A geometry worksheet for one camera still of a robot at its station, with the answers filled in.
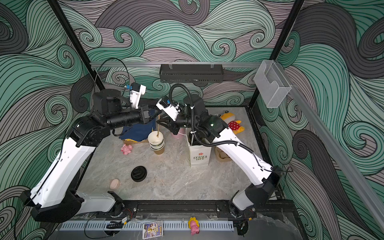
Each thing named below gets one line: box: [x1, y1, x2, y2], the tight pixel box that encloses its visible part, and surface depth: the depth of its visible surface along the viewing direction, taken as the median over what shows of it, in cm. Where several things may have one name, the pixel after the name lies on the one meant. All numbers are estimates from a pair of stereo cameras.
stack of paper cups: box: [147, 130, 165, 155], surface depth 86 cm
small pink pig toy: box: [120, 144, 133, 155], surface depth 94 cm
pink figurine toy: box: [188, 216, 200, 236], surface depth 69 cm
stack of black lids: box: [131, 165, 148, 182], surface depth 85 cm
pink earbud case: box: [109, 178, 121, 190], surface depth 81 cm
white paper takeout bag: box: [185, 128, 212, 167], surface depth 80 cm
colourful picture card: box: [142, 220, 164, 240], surface depth 68 cm
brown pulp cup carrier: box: [214, 146, 232, 162], surface depth 88 cm
